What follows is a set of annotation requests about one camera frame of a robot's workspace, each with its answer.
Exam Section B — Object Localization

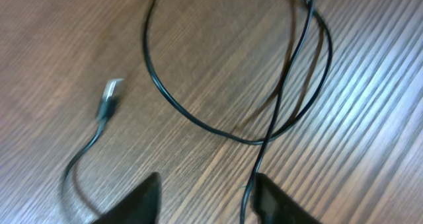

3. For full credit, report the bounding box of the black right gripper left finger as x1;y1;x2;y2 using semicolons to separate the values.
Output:
93;172;161;224

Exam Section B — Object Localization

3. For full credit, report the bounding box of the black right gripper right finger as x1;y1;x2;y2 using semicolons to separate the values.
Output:
252;173;319;224

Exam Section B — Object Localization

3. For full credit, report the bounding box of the black cable with USB-A plug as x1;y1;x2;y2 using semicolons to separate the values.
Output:
61;0;333;224

